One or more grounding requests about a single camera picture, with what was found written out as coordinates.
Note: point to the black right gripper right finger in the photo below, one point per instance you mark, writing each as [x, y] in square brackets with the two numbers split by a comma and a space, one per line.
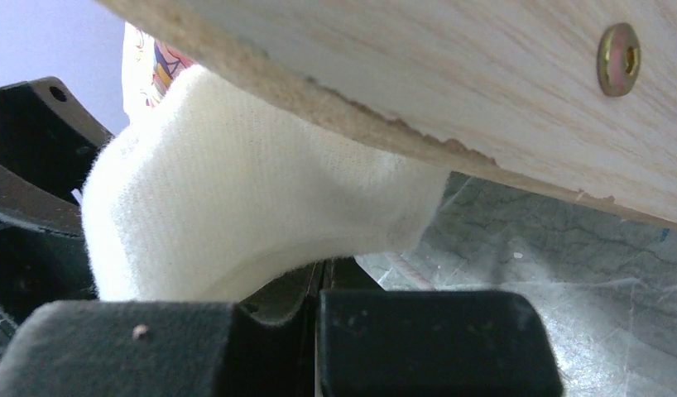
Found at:
[370, 342]

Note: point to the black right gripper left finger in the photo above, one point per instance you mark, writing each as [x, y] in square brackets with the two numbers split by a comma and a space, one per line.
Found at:
[262, 346]

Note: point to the wooden pet bed frame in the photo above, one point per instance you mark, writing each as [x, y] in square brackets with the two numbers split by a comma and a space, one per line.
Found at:
[576, 100]

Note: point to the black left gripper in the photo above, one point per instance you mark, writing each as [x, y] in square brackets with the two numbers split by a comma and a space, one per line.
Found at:
[48, 143]

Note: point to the pink unicorn print mattress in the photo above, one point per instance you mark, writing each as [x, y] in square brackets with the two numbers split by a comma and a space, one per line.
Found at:
[211, 193]

